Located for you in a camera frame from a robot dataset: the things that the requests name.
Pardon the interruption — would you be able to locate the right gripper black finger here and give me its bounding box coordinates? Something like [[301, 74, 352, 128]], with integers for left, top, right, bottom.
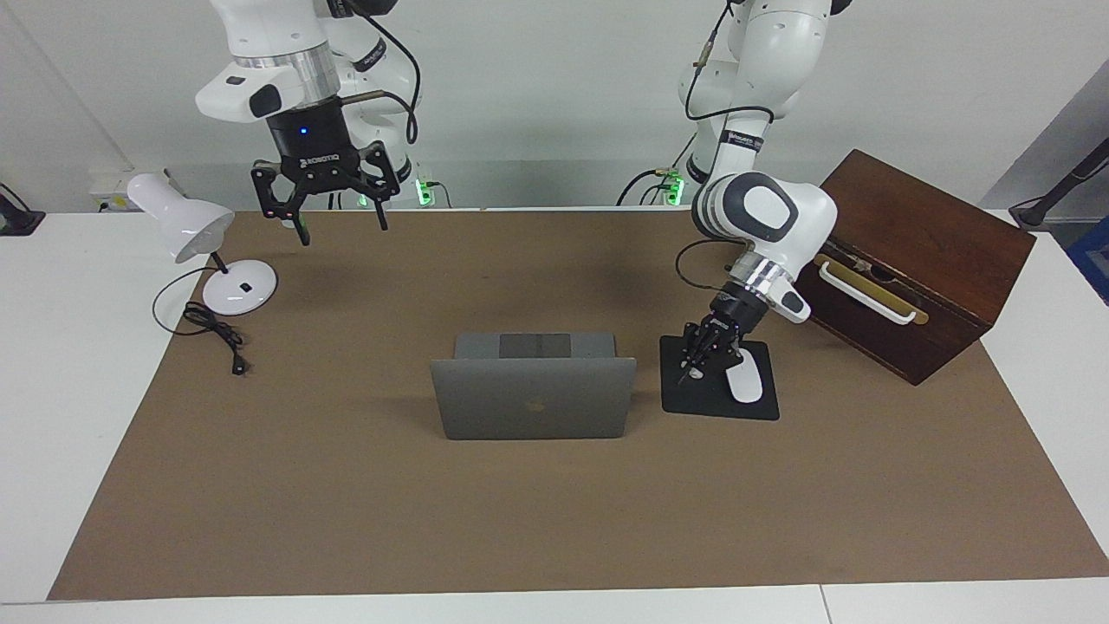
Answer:
[[251, 160, 311, 246], [351, 143, 401, 232]]

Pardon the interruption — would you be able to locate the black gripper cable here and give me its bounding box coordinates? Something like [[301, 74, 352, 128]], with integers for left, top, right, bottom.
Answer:
[[674, 0, 776, 296], [342, 0, 421, 146]]

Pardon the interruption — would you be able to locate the white wall power socket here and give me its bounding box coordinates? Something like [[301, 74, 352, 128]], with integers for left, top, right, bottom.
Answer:
[[91, 169, 174, 213]]

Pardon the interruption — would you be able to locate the white desk lamp base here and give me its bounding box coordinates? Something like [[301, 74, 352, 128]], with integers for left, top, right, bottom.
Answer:
[[127, 172, 278, 315]]

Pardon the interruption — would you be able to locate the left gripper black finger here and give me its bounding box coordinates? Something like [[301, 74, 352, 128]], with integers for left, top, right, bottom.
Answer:
[[697, 322, 742, 375], [678, 322, 713, 387]]

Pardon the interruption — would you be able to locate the black lamp power cable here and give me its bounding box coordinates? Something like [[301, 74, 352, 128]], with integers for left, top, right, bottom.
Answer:
[[152, 264, 252, 378]]

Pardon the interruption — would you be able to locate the brown paper table mat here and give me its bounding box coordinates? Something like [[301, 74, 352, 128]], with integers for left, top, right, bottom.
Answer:
[[48, 208, 1109, 601]]

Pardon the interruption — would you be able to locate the dark brown wooden box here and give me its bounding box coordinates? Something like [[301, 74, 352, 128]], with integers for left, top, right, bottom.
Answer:
[[793, 149, 1038, 387]]

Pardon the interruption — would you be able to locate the black tripod stand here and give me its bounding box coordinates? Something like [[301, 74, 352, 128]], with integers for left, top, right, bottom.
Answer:
[[1009, 134, 1109, 231]]

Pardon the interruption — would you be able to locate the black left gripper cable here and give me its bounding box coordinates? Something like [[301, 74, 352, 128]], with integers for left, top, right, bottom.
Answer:
[[674, 0, 776, 296]]

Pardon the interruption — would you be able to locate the white computer mouse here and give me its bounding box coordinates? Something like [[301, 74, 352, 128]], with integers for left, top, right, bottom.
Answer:
[[723, 347, 765, 405]]

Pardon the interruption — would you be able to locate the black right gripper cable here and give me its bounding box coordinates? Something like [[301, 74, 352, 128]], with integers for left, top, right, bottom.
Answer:
[[342, 0, 421, 146]]

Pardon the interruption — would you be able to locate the gold metal box plate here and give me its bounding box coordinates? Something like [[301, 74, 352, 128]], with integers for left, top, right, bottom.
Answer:
[[814, 251, 930, 327]]

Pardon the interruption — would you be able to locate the black arm base cable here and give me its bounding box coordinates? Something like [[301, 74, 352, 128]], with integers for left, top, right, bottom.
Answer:
[[617, 134, 696, 207]]

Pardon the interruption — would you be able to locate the black mouse pad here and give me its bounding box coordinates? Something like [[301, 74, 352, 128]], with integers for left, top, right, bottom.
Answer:
[[658, 335, 781, 422]]

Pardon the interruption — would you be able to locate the grey Apple laptop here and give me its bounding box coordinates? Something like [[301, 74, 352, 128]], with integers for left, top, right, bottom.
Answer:
[[431, 332, 638, 441]]

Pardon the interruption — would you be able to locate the blue bin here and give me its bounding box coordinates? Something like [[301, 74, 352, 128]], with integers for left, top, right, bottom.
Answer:
[[1066, 217, 1109, 306]]

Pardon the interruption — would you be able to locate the white box handle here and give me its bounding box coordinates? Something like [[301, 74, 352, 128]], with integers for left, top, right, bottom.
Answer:
[[817, 260, 919, 327]]

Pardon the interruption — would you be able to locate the black flat stand foot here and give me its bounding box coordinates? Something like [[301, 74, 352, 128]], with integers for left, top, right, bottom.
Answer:
[[0, 182, 46, 237]]

